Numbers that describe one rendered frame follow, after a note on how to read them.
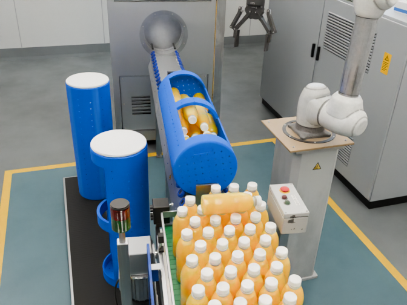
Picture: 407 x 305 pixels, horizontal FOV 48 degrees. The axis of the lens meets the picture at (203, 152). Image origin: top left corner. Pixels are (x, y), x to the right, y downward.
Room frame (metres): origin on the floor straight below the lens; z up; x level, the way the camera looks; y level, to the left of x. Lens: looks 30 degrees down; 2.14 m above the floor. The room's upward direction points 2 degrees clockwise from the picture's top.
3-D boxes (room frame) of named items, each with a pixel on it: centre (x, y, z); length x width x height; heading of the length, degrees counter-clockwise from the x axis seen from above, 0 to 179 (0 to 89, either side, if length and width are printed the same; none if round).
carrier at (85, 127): (2.83, 0.79, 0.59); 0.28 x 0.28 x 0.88
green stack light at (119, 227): (1.18, 0.26, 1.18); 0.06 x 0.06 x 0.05
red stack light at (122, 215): (1.18, 0.26, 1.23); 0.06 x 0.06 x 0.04
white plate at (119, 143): (1.99, 0.43, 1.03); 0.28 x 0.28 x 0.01
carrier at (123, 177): (1.99, 0.43, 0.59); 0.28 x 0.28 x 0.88
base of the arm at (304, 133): (2.26, -0.57, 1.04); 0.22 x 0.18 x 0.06; 18
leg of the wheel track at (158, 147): (3.61, 0.41, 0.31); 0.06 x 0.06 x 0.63; 10
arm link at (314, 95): (2.24, -0.58, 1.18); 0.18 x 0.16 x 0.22; 37
